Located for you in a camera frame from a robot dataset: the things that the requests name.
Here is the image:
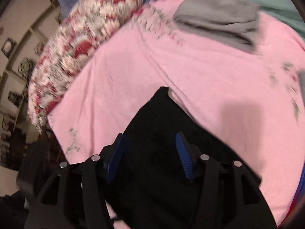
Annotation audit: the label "red floral pillow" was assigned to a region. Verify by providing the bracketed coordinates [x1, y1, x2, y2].
[27, 10, 136, 132]

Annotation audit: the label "black pants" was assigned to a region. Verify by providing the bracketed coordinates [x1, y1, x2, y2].
[109, 87, 272, 228]

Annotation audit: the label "pink floral bed sheet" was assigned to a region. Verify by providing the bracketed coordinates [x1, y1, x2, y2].
[48, 0, 304, 224]

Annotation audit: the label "grey fleece garment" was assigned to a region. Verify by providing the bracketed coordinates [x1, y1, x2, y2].
[297, 69, 305, 100]

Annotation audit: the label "blue and red garment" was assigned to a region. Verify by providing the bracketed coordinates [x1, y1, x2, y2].
[278, 166, 305, 229]

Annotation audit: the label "folded grey garment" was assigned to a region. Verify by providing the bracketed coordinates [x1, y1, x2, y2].
[173, 0, 259, 53]

